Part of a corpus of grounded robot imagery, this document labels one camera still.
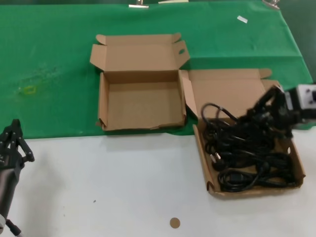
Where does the wide metal binder clip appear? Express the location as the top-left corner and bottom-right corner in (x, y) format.
(128, 0), (150, 9)

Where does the cardboard box with torn edge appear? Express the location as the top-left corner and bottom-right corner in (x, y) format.
(89, 33), (191, 131)

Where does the tangled black cable bundle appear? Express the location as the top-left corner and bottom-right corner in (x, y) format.
(203, 118), (296, 191)

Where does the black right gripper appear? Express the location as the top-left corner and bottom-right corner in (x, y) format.
(246, 84), (301, 134)

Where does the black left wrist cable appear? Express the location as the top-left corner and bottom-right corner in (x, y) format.
(6, 218), (24, 237)

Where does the black cable with pronged plug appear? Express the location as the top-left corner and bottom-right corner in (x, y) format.
(209, 152), (224, 165)

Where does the angled metal binder clip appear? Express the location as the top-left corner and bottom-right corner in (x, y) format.
(262, 0), (281, 10)

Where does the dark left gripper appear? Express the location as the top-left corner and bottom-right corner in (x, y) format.
(0, 119), (36, 216)

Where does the cardboard box with round hole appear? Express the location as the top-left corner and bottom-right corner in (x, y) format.
(179, 68), (307, 200)

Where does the black cable with coupler end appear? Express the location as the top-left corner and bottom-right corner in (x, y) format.
(218, 170), (294, 193)

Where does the green table cloth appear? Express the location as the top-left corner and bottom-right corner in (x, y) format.
(0, 1), (316, 140)

